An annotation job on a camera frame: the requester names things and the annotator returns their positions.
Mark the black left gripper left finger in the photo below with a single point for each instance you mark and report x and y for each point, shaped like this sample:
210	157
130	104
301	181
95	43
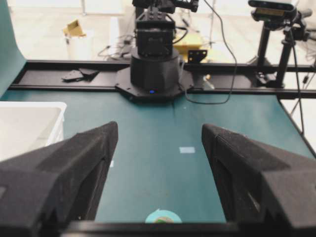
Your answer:
44	190

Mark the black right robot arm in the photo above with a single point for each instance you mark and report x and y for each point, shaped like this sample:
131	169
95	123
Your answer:
156	72

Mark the white plastic basket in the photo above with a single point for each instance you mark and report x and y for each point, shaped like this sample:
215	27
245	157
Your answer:
27	126

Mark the yellow box behind robot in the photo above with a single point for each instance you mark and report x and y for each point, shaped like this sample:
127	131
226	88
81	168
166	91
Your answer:
192	41

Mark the small white tape patch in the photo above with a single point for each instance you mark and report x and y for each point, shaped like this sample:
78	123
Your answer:
187	150

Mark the black aluminium frame rail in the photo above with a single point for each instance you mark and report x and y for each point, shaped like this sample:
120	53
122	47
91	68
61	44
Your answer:
201	78

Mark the black camera stand pole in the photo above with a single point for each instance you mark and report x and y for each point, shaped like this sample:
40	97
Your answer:
295	29

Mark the cardboard box on bin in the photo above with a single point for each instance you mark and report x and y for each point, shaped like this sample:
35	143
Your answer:
74	29

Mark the black flat bracket pieces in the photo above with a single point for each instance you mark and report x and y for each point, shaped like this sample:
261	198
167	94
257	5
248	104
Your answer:
81	74

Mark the light green tape roll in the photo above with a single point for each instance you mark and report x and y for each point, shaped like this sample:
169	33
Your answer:
163	216

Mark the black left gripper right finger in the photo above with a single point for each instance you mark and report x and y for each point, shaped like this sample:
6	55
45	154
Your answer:
265	191

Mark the black camera on stand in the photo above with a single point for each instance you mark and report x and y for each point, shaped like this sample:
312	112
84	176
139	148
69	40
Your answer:
276	11

